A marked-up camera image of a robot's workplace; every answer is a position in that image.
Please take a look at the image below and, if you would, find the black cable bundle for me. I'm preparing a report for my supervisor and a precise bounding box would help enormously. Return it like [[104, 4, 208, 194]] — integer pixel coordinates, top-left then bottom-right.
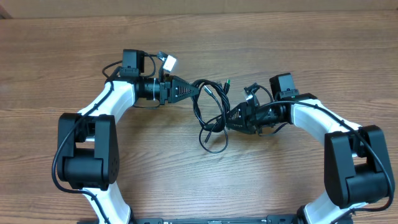
[[191, 78, 233, 154]]

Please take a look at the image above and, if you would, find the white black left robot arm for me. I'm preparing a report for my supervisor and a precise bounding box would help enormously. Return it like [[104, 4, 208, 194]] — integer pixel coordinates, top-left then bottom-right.
[[52, 49, 199, 223]]

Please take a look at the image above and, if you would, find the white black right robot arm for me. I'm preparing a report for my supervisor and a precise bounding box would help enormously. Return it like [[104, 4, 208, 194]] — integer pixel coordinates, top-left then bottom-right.
[[226, 73, 395, 223]]

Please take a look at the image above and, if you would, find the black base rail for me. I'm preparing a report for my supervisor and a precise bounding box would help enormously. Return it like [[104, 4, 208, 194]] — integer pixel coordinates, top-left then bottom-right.
[[130, 214, 307, 224]]

